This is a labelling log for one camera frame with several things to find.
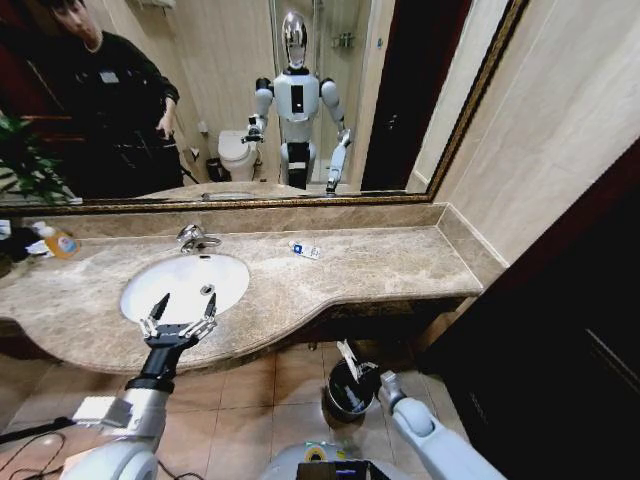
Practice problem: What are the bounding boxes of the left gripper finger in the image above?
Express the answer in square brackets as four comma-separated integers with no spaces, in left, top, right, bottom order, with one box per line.
[185,292,220,342]
[139,293,172,342]

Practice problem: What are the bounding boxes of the dark round trash bin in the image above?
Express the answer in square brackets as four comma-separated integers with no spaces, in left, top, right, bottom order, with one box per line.
[322,357,382,417]

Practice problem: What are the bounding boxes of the white oval sink basin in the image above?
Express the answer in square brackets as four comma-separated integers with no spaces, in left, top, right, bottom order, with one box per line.
[118,252,251,327]

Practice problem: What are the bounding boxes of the white blue trash packet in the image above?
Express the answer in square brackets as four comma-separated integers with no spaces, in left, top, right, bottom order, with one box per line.
[287,239,323,261]

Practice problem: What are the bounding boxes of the chrome faucet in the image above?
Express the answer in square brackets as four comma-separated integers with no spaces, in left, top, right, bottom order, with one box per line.
[176,223,223,256]

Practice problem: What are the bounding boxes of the white robot front shell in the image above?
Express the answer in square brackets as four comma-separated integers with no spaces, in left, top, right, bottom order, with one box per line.
[258,439,401,480]

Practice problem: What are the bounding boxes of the orange soap bottle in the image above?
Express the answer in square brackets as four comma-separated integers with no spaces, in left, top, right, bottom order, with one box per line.
[37,225,81,261]

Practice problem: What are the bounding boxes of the dark toiletry items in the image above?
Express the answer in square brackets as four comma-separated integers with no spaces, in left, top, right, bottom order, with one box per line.
[0,219,54,264]

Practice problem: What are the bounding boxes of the white toilet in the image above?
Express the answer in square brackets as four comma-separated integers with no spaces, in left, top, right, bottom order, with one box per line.
[216,128,262,183]

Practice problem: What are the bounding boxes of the dark wooden door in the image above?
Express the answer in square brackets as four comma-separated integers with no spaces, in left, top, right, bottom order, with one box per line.
[423,142,640,480]

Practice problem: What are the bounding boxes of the green leafy plant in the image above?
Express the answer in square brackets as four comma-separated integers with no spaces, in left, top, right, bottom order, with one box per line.
[0,112,76,206]

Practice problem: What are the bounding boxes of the thin black floor cable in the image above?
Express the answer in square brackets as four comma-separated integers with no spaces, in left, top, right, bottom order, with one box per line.
[0,430,69,479]

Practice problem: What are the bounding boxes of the gold-framed wall mirror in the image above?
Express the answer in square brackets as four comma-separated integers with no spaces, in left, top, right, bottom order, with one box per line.
[0,0,531,217]

